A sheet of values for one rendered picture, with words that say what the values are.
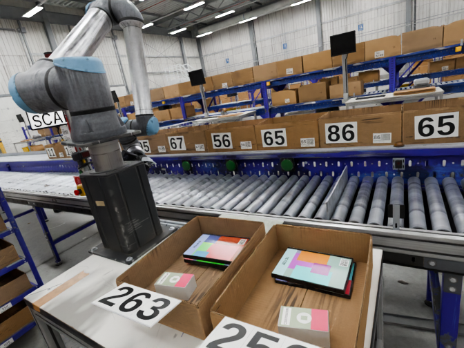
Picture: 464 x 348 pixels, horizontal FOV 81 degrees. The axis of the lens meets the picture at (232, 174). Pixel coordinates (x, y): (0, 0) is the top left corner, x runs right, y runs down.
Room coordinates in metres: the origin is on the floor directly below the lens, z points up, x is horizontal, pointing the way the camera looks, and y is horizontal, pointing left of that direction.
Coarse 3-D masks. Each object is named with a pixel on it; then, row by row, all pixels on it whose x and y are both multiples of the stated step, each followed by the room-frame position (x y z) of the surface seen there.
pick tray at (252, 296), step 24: (264, 240) 0.71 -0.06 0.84; (288, 240) 0.76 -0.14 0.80; (312, 240) 0.72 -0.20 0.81; (336, 240) 0.68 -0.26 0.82; (360, 240) 0.64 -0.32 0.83; (264, 264) 0.68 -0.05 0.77; (360, 264) 0.63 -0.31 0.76; (240, 288) 0.57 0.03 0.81; (264, 288) 0.61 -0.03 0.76; (288, 288) 0.59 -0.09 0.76; (360, 288) 0.55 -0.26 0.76; (216, 312) 0.46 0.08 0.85; (240, 312) 0.54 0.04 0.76; (264, 312) 0.53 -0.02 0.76; (336, 312) 0.49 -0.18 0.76; (360, 312) 0.39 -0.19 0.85; (288, 336) 0.37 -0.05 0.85; (336, 336) 0.43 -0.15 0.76; (360, 336) 0.37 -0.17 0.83
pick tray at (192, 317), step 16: (192, 224) 0.92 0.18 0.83; (208, 224) 0.93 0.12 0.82; (224, 224) 0.89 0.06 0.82; (240, 224) 0.85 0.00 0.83; (256, 224) 0.82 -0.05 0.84; (176, 240) 0.84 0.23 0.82; (192, 240) 0.90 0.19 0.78; (256, 240) 0.74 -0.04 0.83; (144, 256) 0.72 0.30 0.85; (160, 256) 0.77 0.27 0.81; (176, 256) 0.82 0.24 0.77; (240, 256) 0.65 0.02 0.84; (128, 272) 0.67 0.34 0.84; (144, 272) 0.71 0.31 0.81; (160, 272) 0.75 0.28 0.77; (176, 272) 0.75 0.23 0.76; (192, 272) 0.73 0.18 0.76; (208, 272) 0.72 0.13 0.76; (224, 272) 0.58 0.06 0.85; (144, 288) 0.69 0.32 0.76; (208, 288) 0.65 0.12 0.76; (224, 288) 0.57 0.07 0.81; (192, 304) 0.49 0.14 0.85; (208, 304) 0.51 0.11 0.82; (160, 320) 0.56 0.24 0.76; (176, 320) 0.52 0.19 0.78; (192, 320) 0.50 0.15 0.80; (208, 320) 0.50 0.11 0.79
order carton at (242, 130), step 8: (248, 120) 2.05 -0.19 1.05; (256, 120) 2.01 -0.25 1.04; (264, 120) 1.97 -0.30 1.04; (208, 128) 1.96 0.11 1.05; (216, 128) 2.04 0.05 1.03; (224, 128) 1.82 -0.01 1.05; (232, 128) 1.79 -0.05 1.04; (240, 128) 1.75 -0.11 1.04; (248, 128) 1.72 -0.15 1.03; (208, 136) 1.90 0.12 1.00; (232, 136) 1.79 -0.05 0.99; (240, 136) 1.76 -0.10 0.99; (248, 136) 1.73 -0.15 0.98; (208, 144) 1.91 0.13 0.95; (232, 144) 1.80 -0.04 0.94; (240, 144) 1.76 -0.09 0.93; (256, 144) 1.70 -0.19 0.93
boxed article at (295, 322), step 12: (288, 312) 0.47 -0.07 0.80; (300, 312) 0.47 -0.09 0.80; (312, 312) 0.46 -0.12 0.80; (324, 312) 0.45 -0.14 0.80; (288, 324) 0.44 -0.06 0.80; (300, 324) 0.44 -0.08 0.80; (312, 324) 0.43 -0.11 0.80; (324, 324) 0.43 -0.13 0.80; (300, 336) 0.43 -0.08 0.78; (312, 336) 0.42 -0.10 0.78; (324, 336) 0.41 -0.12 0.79
